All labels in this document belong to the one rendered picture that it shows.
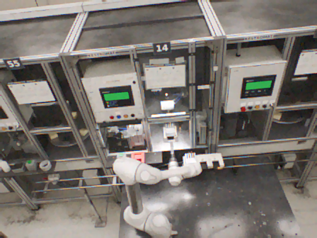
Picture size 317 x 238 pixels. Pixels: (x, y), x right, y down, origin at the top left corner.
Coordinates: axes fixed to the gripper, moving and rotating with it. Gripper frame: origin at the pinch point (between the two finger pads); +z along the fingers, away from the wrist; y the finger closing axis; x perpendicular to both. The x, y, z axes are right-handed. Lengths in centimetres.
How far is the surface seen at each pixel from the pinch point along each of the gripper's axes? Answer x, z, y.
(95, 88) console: 54, 2, 72
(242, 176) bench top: -65, -18, -32
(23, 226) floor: 183, -18, -101
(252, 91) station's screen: -67, 1, 56
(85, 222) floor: 109, -18, -101
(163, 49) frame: -1, 3, 99
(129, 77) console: 27, 3, 79
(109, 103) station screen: 47, 0, 58
